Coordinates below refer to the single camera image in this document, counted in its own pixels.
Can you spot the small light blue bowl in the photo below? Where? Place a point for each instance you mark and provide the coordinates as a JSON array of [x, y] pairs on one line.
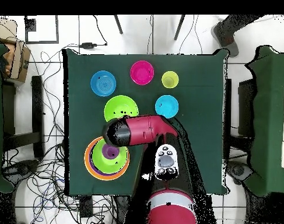
[[167, 106]]

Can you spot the large orange bowl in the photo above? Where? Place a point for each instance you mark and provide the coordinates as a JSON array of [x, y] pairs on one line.
[[88, 168]]

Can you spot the grey chair base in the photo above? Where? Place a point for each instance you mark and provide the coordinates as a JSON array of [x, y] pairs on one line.
[[239, 170]]

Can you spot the person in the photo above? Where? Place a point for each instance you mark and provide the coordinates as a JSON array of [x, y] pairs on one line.
[[225, 32]]

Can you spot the large green bowl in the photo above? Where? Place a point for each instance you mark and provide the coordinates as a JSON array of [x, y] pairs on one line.
[[118, 163], [120, 105]]

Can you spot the dark green tablecloth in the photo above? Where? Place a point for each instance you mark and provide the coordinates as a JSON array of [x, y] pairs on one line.
[[202, 140]]

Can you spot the purple cup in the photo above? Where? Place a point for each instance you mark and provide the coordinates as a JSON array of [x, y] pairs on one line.
[[110, 152]]

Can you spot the black stand leg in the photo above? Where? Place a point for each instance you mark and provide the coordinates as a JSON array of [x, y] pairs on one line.
[[118, 24], [179, 26]]

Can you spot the black power adapter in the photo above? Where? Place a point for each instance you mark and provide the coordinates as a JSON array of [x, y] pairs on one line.
[[88, 45]]

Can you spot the black base with knob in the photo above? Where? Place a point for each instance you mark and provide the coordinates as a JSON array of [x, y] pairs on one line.
[[22, 166]]

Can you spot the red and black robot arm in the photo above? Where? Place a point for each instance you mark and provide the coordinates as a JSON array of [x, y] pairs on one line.
[[144, 130]]

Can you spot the yellow ribbed cup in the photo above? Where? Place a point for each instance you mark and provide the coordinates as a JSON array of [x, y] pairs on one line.
[[170, 79]]

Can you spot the cardboard box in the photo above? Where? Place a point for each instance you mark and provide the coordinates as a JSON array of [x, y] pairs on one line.
[[18, 60]]

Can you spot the blue bowl with ribbed bottom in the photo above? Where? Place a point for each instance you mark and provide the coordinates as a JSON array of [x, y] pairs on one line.
[[103, 83]]

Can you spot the red bowl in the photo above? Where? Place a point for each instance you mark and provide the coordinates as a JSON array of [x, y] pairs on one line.
[[142, 72]]

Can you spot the purple bowl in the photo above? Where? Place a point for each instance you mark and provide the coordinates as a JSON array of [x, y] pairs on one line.
[[91, 163]]

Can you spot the black bench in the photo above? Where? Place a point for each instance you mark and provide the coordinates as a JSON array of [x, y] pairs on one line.
[[38, 112]]

